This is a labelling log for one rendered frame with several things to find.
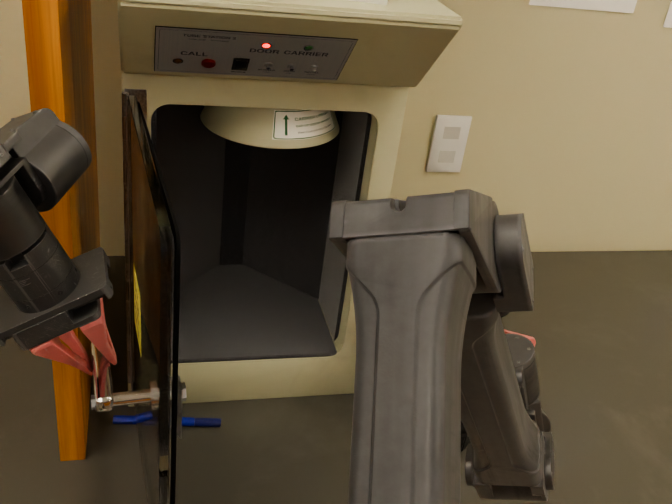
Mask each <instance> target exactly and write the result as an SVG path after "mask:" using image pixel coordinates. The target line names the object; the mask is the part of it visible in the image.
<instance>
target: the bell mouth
mask: <svg viewBox="0 0 672 504"><path fill-rule="evenodd" d="M200 119H201V121H202V123H203V124H204V126H205V127H206V128H208V129H209V130H210V131H212V132H213V133H215V134H216V135H218V136H221V137H223V138H225V139H228V140H231V141H234V142H237V143H241V144H245V145H250V146H255V147H261V148H271V149H301V148H309V147H314V146H319V145H322V144H325V143H327V142H329V141H331V140H332V139H334V138H335V137H336V136H337V135H338V133H339V129H340V128H339V124H338V121H337V118H336V115H335V112H334V111H327V110H302V109H277V108H253V107H228V106H205V107H204V108H203V110H202V112H201V115H200Z"/></svg>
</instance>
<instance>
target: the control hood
mask: <svg viewBox="0 0 672 504"><path fill-rule="evenodd" d="M117 8H118V27H119V45H120V64H121V70H124V73H140V74H161V75H181V76H201V77H221V78H241V79H261V80H281V81H301V82H321V83H341V84H361V85H381V86H401V87H416V86H417V85H418V84H419V82H420V81H421V80H422V78H423V77H424V76H425V75H426V73H427V72H428V71H429V69H430V68H431V67H432V65H433V64H434V63H435V61H436V60H437V59H438V57H439V56H440V55H441V53H442V52H443V51H444V50H445V48H446V47H447V46H448V44H449V43H450V42H451V40H452V39H453V38H454V36H455V35H456V34H457V32H458V31H459V30H460V28H461V27H462V24H463V20H462V19H461V17H460V16H459V15H458V14H456V13H455V12H453V11H452V10H450V9H449V8H447V7H446V6H445V5H443V4H442V3H440V2H439V1H437V0H388V2H387V5H379V4H372V3H364V2H357V1H349V0H117ZM155 26H169V27H184V28H199V29H214V30H229V31H244V32H260V33H275V34H290V35H305V36H320V37H335V38H351V39H358V41H357V43H356V45H355V46H354V48H353V50H352V52H351V54H350V56H349V58H348V60H347V62H346V63H345V65H344V67H343V69H342V71H341V73H340V75H339V77H338V79H337V80H319V79H299V78H279V77H260V76H240V75H220V74H201V73H181V72H161V71H154V47H155Z"/></svg>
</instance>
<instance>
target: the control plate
mask: <svg viewBox="0 0 672 504"><path fill-rule="evenodd" d="M357 41H358V39H351V38H335V37H320V36H305V35H290V34H275V33H260V32H244V31H229V30H214V29H199V28H184V27H169V26H155V47H154V71H161V72H181V73H201V74H220V75H240V76H260V77H279V78H299V79H319V80H337V79H338V77H339V75H340V73H341V71H342V69H343V67H344V65H345V63H346V62H347V60H348V58H349V56H350V54H351V52H352V50H353V48H354V46H355V45H356V43H357ZM266 42H267V43H271V44H272V46H271V47H270V48H262V47H261V44H262V43H266ZM307 45H312V46H314V49H313V50H312V51H305V50H304V49H303V48H304V46H307ZM174 58H181V59H183V63H180V64H176V63H174V62H173V61H172V60H173V59H174ZM234 58H247V59H250V61H249V65H248V68H247V71H242V70H231V68H232V64H233V60H234ZM204 59H212V60H214V61H215V62H216V65H215V66H214V67H212V68H205V67H203V66H202V65H201V62H202V60H204ZM268 62H270V63H272V64H273V65H272V67H270V68H271V69H269V70H267V69H266V67H265V66H264V64H265V63H268ZM288 64H295V65H296V67H295V68H294V70H293V71H290V68H287V66H288ZM312 65H317V66H319V67H318V69H316V70H317V71H316V72H313V71H312V69H310V67H311V66H312Z"/></svg>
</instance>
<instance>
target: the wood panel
mask: <svg viewBox="0 0 672 504"><path fill-rule="evenodd" d="M22 10H23V22H24V34H25V46H26V58H27V70H28V82H29V94H30V105H31V112H33V111H35V110H39V109H42V108H49V109H51V110H52V111H53V112H54V113H55V114H56V116H57V117H58V119H59V120H60V121H62V122H64V123H66V124H68V125H70V126H71V127H73V128H74V129H75V130H77V131H78V132H79V133H80V134H81V135H82V137H83V138H84V139H85V140H86V142H87V144H88V146H89V148H90V150H91V155H92V161H91V164H90V166H89V167H88V168H87V170H86V171H85V172H84V173H83V174H82V175H81V176H80V178H79V179H78V180H77V181H76V182H75V183H74V184H73V186H72V187H71V188H70V189H69V190H68V191H67V193H66V194H65V195H64V196H63V197H62V198H61V199H60V201H59V202H58V203H57V204H56V205H55V206H54V207H53V208H52V209H51V210H49V211H45V212H39V213H40V215H41V216H42V218H43V219H44V221H45V222H46V224H47V225H48V227H49V228H50V230H51V231H52V232H53V234H54V235H55V237H56V238H57V240H58V241H59V243H60V244H61V246H62V247H63V249H64V250H65V252H66V253H67V255H68V256H69V258H70V259H72V258H75V257H77V256H79V255H81V254H84V253H86V252H88V251H91V250H93V249H95V248H98V247H100V226H99V201H98V175H97V150H96V125H95V99H94V74H93V49H92V23H91V0H22ZM73 331H74V333H75V334H76V336H77V337H78V339H79V341H80V342H81V344H82V345H83V347H84V349H85V350H86V352H87V354H88V356H89V358H90V359H91V341H90V340H89V339H88V338H87V337H86V336H85V334H84V333H83V332H82V331H81V329H80V328H79V327H78V328H76V329H73ZM52 367H53V379H54V391H55V403H56V415H57V427H58V439H59V451H60V461H70V460H84V459H86V446H87V433H88V419H89V406H90V393H91V379H92V376H91V375H88V374H86V373H84V372H82V371H81V370H79V369H77V368H75V367H73V366H71V365H68V364H64V363H61V362H57V361H54V360H52Z"/></svg>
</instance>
